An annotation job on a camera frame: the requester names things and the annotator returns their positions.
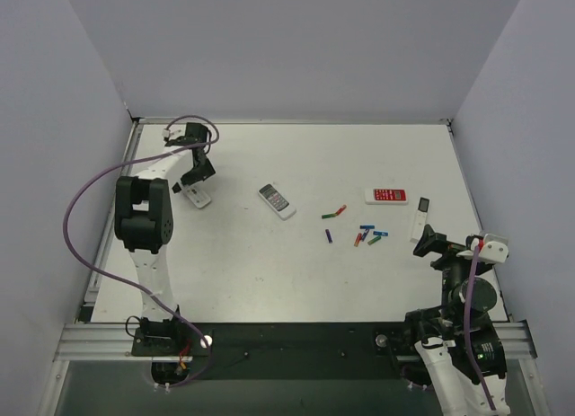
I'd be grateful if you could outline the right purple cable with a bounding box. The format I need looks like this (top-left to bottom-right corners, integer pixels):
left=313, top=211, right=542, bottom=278
left=461, top=238, right=499, bottom=412

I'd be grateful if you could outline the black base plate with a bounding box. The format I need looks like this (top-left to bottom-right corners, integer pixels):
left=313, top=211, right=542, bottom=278
left=129, top=322, right=429, bottom=385

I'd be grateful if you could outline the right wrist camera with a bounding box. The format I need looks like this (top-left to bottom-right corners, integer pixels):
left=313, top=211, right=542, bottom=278
left=478, top=234, right=509, bottom=264

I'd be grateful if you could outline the aluminium frame rail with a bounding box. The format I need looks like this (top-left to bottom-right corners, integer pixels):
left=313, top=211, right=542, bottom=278
left=53, top=322, right=537, bottom=362

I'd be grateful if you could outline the grey white remote control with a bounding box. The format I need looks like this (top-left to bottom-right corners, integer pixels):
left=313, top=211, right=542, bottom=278
left=258, top=184, right=296, bottom=221

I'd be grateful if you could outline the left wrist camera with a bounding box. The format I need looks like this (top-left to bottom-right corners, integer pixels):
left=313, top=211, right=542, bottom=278
left=162, top=124, right=186, bottom=142

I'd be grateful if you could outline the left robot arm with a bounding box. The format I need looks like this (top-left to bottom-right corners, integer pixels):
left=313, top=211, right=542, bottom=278
left=114, top=122, right=215, bottom=357

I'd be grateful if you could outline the slim white remote control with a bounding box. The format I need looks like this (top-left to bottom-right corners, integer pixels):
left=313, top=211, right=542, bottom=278
left=410, top=197, right=430, bottom=243

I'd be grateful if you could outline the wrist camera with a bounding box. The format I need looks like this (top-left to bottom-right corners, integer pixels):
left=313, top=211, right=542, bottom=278
left=162, top=124, right=186, bottom=142
left=478, top=234, right=509, bottom=264

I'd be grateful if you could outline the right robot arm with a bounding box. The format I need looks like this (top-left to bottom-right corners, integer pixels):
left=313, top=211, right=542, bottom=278
left=400, top=225, right=510, bottom=415

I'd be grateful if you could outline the red yellow battery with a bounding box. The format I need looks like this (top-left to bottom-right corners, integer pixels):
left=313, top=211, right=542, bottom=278
left=335, top=204, right=347, bottom=216

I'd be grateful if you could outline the red white remote control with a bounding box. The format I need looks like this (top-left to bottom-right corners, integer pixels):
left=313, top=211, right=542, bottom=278
left=365, top=188, right=408, bottom=205

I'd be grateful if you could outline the beige remote control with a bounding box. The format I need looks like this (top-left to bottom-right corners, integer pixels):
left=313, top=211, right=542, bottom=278
left=172, top=183, right=212, bottom=209

